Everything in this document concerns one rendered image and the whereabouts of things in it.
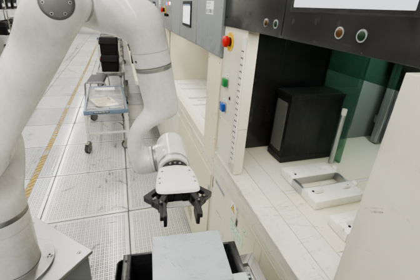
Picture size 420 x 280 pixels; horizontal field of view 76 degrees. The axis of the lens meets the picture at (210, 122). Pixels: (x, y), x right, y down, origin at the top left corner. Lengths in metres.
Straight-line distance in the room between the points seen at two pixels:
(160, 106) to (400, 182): 0.50
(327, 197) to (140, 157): 0.62
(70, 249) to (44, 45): 0.62
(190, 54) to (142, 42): 1.80
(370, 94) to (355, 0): 1.07
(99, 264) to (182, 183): 1.36
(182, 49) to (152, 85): 1.76
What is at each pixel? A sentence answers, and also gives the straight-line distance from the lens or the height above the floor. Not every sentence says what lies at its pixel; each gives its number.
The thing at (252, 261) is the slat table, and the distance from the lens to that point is 0.92.
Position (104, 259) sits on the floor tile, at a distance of 1.96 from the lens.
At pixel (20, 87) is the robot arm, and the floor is 1.28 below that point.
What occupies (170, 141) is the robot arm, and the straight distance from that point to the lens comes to 0.77.
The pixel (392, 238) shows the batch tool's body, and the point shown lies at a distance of 0.45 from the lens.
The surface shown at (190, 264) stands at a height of 1.08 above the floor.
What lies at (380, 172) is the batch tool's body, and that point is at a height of 1.27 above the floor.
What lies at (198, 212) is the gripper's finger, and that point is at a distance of 0.58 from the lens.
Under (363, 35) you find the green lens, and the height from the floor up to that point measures 1.43.
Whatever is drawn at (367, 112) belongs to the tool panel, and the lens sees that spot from 1.61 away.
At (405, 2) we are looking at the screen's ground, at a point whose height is 1.48.
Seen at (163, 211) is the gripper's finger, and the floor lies 1.07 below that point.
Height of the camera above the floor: 1.46
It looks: 23 degrees down
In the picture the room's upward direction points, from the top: 4 degrees clockwise
